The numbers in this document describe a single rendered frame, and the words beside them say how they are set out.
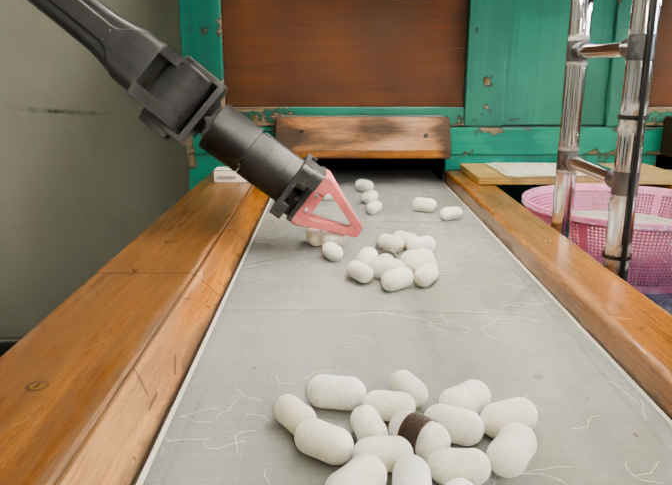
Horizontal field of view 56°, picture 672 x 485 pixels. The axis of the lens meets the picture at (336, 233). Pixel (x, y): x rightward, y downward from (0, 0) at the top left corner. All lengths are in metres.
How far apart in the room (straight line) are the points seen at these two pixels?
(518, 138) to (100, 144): 1.25
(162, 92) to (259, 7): 0.48
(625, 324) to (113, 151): 1.68
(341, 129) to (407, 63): 0.17
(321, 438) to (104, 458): 0.11
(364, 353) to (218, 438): 0.14
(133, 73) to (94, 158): 1.30
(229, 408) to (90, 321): 0.14
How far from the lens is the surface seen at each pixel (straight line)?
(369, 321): 0.53
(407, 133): 1.09
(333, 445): 0.34
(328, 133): 1.09
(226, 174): 1.03
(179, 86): 0.70
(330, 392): 0.39
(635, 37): 0.63
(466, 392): 0.39
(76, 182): 2.03
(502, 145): 1.18
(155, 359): 0.44
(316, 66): 1.14
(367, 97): 1.14
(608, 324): 0.51
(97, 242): 2.06
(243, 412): 0.41
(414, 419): 0.36
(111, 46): 0.72
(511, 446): 0.35
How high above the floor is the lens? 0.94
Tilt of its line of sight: 15 degrees down
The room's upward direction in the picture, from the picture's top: straight up
